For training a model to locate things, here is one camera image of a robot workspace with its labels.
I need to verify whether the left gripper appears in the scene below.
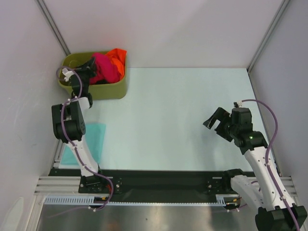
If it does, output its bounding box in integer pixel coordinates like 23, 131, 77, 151
72, 57, 97, 93

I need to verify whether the magenta red t shirt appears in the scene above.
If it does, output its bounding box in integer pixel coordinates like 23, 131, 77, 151
90, 52, 119, 85

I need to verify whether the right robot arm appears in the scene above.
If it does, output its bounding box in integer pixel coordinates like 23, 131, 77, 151
203, 107, 308, 231

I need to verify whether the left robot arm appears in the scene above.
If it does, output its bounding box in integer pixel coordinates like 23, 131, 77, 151
51, 57, 100, 178

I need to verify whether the black t shirt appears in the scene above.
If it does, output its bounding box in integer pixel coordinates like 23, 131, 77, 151
95, 79, 110, 85

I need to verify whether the orange t shirt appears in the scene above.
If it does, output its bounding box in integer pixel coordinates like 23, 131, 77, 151
105, 48, 127, 80

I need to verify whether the olive green plastic bin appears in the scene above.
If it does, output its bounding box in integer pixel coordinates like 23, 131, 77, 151
56, 51, 127, 100

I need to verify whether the folded teal t shirt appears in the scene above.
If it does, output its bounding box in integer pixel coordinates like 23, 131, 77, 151
60, 122, 107, 166

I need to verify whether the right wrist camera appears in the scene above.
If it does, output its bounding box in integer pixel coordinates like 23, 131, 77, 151
233, 101, 243, 108

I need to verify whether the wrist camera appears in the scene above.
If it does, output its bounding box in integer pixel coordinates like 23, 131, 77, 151
62, 68, 74, 82
233, 101, 243, 108

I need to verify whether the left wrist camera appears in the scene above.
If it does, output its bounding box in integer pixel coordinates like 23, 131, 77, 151
62, 68, 74, 82

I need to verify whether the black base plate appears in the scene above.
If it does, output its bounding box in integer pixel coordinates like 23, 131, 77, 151
49, 168, 254, 205

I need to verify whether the aluminium frame rail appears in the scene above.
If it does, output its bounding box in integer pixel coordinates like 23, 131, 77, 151
33, 175, 82, 196

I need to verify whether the slotted cable duct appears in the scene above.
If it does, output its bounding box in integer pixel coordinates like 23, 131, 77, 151
44, 195, 114, 205

